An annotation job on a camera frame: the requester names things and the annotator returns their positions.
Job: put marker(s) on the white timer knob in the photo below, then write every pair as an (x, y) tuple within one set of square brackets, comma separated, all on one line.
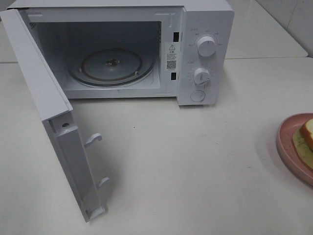
[(201, 76)]

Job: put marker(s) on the upper white power knob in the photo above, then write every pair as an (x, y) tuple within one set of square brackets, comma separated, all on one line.
[(206, 46)]

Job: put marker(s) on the pink round plate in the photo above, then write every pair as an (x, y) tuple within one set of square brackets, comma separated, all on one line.
[(287, 150)]

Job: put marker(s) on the glass microwave turntable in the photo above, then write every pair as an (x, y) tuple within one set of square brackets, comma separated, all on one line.
[(111, 67)]

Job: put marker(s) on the round white door button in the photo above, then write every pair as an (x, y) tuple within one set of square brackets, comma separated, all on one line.
[(197, 96)]

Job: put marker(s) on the white bread sandwich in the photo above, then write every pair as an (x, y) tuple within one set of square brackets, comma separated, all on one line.
[(303, 143)]

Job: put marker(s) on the white microwave oven body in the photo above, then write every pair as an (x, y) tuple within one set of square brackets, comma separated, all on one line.
[(167, 29)]

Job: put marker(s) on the white microwave door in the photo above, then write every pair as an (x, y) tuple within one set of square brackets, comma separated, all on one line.
[(55, 111)]

